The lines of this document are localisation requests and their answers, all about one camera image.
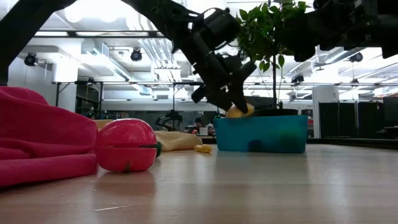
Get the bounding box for black partition panels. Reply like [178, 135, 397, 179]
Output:
[318, 101, 384, 139]

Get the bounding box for black plastic plant pot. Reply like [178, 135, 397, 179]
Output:
[253, 108, 299, 117]

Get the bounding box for yellow toy lemon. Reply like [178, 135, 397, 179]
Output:
[226, 103, 255, 119]

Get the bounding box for black background station frame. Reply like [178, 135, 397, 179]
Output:
[51, 80, 398, 108]

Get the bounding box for yellow towel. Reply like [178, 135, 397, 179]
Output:
[93, 119, 203, 152]

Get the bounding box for red toy tomato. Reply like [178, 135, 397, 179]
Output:
[95, 118, 162, 172]

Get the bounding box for person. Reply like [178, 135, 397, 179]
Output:
[190, 117, 203, 135]

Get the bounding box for teal plastic tupperware container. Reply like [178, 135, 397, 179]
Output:
[213, 114, 308, 154]

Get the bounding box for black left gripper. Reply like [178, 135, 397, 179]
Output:
[185, 32, 257, 114]

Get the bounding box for green leafy potted tree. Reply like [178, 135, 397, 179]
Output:
[236, 0, 312, 110]

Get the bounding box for red cloth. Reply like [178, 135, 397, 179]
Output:
[0, 86, 99, 187]

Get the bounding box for small yellow toy produce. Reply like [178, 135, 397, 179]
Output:
[193, 143, 213, 154]

